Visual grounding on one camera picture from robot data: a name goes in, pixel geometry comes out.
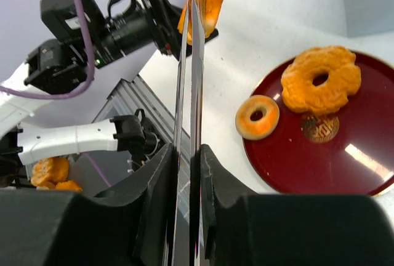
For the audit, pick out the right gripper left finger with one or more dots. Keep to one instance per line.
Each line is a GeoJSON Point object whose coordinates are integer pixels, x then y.
{"type": "Point", "coordinates": [122, 225]}

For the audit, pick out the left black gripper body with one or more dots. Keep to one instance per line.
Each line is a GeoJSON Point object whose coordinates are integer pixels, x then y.
{"type": "Point", "coordinates": [114, 36]}

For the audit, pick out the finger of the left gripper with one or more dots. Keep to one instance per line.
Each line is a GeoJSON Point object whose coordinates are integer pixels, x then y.
{"type": "Point", "coordinates": [212, 36]}

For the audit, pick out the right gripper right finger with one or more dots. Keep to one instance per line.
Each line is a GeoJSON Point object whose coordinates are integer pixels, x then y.
{"type": "Point", "coordinates": [242, 227]}

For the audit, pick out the metal tongs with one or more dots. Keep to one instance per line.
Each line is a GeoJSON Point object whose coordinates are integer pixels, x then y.
{"type": "Point", "coordinates": [193, 25]}

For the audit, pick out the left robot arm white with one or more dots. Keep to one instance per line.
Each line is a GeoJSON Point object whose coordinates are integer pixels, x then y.
{"type": "Point", "coordinates": [57, 65]}

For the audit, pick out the dark red round plate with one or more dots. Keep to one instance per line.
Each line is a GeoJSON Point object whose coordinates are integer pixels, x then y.
{"type": "Point", "coordinates": [350, 152]}

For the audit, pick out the aluminium frame rail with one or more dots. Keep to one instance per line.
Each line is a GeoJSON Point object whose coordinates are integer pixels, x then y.
{"type": "Point", "coordinates": [125, 99]}

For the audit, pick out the pale ring bagel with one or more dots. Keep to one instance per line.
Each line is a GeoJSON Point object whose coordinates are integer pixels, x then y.
{"type": "Point", "coordinates": [257, 117]}

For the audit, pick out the orange ring donut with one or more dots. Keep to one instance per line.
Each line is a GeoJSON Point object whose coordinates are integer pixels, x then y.
{"type": "Point", "coordinates": [320, 80]}

